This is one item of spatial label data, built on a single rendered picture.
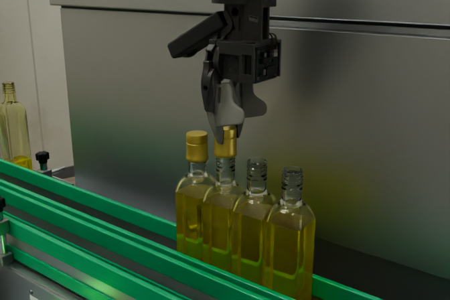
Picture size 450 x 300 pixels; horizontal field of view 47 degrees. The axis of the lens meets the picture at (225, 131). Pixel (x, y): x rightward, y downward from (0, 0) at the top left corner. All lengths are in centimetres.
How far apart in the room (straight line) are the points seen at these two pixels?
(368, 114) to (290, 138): 14
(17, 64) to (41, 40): 22
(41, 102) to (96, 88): 257
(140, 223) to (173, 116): 22
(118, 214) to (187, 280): 28
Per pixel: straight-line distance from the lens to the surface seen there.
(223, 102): 73
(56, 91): 379
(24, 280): 105
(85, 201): 114
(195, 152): 81
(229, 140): 77
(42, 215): 110
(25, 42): 369
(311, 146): 85
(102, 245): 98
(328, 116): 82
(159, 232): 100
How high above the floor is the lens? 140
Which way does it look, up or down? 17 degrees down
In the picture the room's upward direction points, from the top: straight up
